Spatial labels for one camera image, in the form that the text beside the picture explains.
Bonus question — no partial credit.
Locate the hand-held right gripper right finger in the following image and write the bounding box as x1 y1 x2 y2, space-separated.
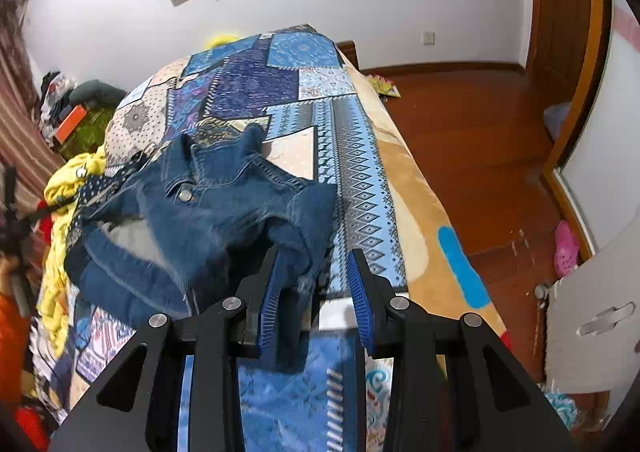
346 248 576 452

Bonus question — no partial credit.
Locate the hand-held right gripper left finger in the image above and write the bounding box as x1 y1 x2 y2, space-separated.
47 244 288 452

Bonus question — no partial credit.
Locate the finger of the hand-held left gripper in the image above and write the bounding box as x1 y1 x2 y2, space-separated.
29 198 77 228

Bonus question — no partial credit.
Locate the blue denim jacket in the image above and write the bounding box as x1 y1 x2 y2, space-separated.
64 124 340 373

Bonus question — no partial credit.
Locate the pile of mixed clothes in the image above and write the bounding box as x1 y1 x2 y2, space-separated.
39 72 78 133

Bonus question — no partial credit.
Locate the yellow cartoon blanket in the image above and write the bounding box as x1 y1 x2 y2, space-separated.
37 144 108 358

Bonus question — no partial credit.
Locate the dark polka dot cloth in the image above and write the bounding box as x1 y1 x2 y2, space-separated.
65 152 151 253

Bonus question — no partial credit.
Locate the orange box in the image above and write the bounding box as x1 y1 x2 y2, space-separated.
54 104 88 145

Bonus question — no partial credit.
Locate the green patterned cover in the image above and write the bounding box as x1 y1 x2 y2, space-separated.
62 107 115 159

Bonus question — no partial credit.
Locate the person's orange clothing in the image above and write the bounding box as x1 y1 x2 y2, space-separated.
0 292 33 403

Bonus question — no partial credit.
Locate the brown striped curtain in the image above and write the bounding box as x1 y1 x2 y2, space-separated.
0 0 66 183

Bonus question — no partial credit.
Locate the tan fleece bed sheet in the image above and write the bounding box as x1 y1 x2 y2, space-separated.
347 64 507 452

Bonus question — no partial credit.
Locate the dark grey-green bag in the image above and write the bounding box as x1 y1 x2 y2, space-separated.
70 79 128 105

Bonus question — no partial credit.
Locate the pink slipper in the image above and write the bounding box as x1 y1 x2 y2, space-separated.
552 220 581 279

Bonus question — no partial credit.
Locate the yellow-green packet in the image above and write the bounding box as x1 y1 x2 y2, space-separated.
365 73 402 99

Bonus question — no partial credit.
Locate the teal patterned cloth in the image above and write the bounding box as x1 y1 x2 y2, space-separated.
542 392 581 433

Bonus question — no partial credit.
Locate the white cardboard box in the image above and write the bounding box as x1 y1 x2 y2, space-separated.
542 217 640 395

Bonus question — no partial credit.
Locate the yellow plush toy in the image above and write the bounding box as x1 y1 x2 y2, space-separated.
205 33 243 49

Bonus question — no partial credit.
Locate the blue patchwork blanket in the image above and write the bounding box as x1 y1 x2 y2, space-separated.
30 23 411 452

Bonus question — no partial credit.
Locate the wooden bed footboard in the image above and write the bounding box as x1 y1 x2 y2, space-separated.
337 41 361 70

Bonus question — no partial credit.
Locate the pale blue bag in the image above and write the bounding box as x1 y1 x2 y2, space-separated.
542 102 573 143

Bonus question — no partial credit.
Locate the brown wooden door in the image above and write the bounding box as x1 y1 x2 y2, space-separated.
525 0 613 168

